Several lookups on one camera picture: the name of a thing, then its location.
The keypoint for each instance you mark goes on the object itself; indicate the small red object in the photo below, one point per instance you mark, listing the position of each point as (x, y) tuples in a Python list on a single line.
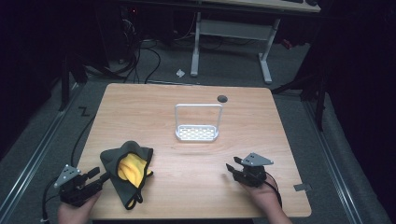
[(287, 44)]

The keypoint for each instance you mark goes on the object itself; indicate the person's left hand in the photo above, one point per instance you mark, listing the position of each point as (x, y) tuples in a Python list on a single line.
[(74, 214)]

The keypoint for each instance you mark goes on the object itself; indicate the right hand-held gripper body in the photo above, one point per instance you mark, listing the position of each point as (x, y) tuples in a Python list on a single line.
[(253, 174)]

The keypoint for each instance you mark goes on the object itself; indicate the metal floor rail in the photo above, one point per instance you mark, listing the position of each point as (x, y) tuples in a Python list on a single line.
[(333, 168), (37, 149)]

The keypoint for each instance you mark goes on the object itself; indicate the grey tape strip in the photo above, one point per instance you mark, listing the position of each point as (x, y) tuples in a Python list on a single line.
[(302, 187)]

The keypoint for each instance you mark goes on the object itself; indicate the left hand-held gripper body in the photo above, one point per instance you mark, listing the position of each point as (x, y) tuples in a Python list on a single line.
[(70, 189)]

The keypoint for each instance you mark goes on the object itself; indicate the black table grommet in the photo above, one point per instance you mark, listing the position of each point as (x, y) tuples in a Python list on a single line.
[(222, 99)]

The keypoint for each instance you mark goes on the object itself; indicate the white metal-legged desk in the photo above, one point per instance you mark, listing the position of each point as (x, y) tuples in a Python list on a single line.
[(233, 29)]

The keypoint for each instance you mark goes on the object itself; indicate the white hanging rack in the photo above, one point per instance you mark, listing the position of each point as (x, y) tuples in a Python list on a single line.
[(196, 133)]

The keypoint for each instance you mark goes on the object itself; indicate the white paper scrap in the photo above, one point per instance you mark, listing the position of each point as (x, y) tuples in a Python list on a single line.
[(180, 73)]

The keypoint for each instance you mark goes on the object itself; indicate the person's right hand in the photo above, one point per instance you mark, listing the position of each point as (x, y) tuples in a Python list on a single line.
[(266, 196)]

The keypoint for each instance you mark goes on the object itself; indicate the black metal stand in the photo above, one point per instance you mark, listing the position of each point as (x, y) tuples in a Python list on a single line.
[(64, 87), (320, 105)]

